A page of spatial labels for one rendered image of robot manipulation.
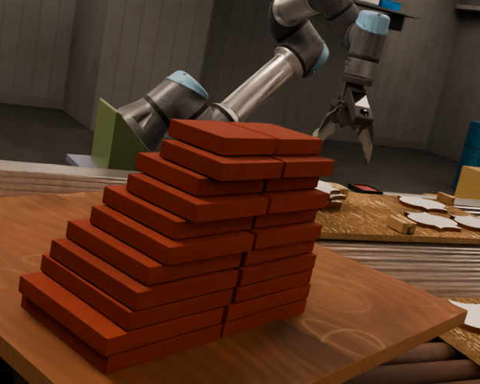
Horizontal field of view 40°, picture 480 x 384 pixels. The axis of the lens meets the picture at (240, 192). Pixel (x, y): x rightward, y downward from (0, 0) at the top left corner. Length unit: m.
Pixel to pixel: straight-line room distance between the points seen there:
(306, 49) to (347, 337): 1.43
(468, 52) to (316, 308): 10.64
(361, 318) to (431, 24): 10.44
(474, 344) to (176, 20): 6.49
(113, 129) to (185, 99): 0.23
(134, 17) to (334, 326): 6.54
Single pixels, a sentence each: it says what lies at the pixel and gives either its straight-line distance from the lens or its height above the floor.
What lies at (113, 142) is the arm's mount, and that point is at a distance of 1.71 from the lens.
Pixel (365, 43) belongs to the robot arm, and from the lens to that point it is 1.56.
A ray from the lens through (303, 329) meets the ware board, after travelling 0.65.
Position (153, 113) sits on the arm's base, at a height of 1.04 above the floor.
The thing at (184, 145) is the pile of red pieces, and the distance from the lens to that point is 0.55.
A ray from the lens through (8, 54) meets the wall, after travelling 7.97.
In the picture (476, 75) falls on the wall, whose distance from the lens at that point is 11.07.
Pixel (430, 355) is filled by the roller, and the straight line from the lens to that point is 1.00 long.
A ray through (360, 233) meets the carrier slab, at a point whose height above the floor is 0.94.
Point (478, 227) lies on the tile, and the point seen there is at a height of 0.95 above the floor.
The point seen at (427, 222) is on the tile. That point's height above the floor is 0.95.
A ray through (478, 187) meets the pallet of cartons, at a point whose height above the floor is 0.51.
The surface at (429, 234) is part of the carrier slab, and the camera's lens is 1.60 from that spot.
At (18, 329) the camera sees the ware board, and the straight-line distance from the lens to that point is 0.56.
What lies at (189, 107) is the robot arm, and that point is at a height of 1.08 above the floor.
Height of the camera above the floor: 1.30
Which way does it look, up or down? 14 degrees down
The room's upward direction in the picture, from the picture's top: 12 degrees clockwise
